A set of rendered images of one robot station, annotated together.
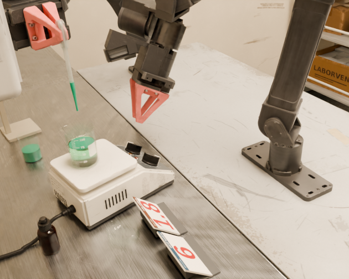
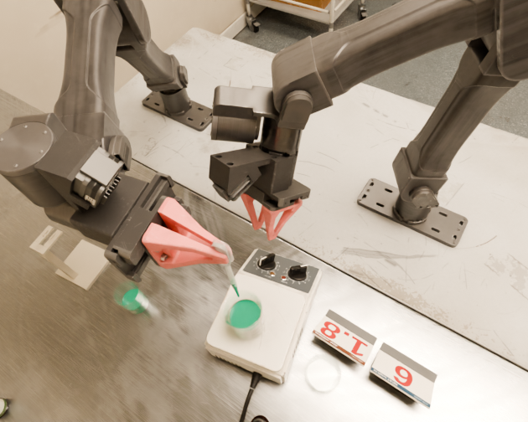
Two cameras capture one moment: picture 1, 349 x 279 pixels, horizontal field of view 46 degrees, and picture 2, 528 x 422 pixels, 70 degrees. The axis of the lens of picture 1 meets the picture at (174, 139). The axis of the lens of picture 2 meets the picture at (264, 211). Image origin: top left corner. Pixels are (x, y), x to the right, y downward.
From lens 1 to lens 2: 50 cm
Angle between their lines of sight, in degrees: 30
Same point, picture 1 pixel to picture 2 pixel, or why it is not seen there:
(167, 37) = (292, 141)
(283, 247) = (468, 316)
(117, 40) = (237, 176)
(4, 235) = not seen: outside the picture
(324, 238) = (494, 289)
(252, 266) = (458, 353)
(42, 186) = (183, 344)
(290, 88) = (444, 158)
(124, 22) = (222, 135)
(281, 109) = (432, 179)
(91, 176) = (274, 345)
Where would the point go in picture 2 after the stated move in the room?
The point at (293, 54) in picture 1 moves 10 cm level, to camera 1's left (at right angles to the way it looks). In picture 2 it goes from (458, 128) to (400, 158)
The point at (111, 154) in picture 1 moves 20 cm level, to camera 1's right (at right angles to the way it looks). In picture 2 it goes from (267, 298) to (374, 238)
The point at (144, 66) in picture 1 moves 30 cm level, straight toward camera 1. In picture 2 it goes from (275, 187) to (437, 383)
